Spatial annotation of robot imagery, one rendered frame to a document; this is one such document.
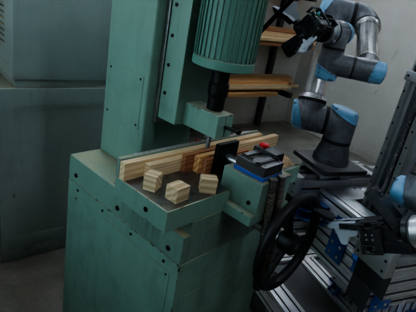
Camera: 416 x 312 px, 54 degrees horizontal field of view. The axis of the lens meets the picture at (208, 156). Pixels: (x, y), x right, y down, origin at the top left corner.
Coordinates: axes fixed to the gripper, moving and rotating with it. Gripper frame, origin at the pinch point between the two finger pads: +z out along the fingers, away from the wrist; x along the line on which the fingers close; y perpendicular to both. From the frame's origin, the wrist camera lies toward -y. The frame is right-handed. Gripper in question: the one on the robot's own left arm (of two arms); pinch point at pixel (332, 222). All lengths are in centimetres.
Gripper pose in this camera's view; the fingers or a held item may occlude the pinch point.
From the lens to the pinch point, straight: 114.8
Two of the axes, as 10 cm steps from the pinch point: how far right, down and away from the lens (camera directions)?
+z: -6.9, 1.2, 7.1
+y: 1.7, 9.9, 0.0
